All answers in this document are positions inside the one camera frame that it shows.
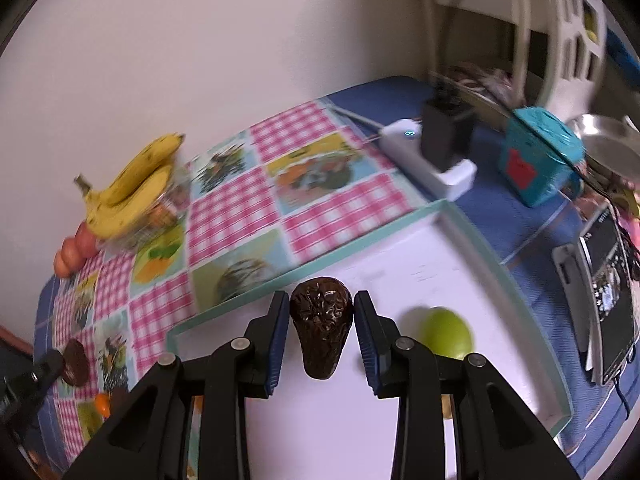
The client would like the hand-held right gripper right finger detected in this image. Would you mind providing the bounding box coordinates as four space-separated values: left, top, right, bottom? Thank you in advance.
353 289 583 480

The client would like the teal box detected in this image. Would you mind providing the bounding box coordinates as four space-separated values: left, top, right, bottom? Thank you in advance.
499 106 587 207

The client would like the grey phone stand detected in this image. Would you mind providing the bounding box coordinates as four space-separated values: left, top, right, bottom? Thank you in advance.
552 245 601 371

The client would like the black power adapter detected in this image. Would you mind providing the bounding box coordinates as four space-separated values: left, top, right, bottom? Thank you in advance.
420 87 476 170

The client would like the pear-shaped dark avocado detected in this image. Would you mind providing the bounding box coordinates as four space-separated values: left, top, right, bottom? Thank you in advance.
289 276 355 380

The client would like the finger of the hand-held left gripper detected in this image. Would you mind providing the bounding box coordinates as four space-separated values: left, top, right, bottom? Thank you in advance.
27 350 66 392

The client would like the smartphone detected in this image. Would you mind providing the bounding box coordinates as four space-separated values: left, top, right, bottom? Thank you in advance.
579 204 640 386

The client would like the green apple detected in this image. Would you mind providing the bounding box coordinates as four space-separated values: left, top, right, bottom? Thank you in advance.
419 307 474 360

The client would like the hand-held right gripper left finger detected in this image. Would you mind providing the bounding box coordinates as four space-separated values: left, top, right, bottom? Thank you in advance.
62 290 292 480

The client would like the metal bowl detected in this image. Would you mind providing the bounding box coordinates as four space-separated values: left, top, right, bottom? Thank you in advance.
567 114 640 181

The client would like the white lattice panel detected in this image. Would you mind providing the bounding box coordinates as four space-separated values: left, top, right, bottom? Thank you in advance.
542 0 618 126

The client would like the clear plastic container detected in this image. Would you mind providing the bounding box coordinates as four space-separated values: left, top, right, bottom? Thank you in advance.
107 160 193 251

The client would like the white power strip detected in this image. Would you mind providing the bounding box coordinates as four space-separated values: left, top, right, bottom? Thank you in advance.
378 119 477 201

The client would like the teal and white tray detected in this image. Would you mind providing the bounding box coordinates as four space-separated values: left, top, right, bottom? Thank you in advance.
166 199 573 480

